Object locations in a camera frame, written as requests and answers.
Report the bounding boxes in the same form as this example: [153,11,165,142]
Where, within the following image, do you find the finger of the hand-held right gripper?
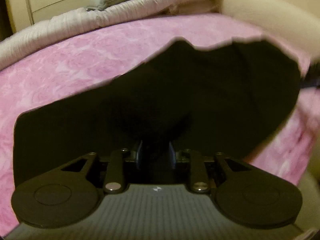
[300,64,320,90]

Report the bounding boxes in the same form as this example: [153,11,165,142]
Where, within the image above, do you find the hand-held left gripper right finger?
[169,142,250,193]

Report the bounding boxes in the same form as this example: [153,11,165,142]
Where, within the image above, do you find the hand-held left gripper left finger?
[61,141,143,193]

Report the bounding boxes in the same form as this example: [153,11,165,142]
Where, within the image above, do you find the black pants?
[14,37,302,195]

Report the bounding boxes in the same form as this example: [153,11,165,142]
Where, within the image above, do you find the white pillow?
[220,0,320,64]

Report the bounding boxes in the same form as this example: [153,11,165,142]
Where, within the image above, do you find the pink floral blanket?
[0,14,320,228]

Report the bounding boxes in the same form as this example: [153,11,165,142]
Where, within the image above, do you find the white striped quilt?
[0,0,223,70]

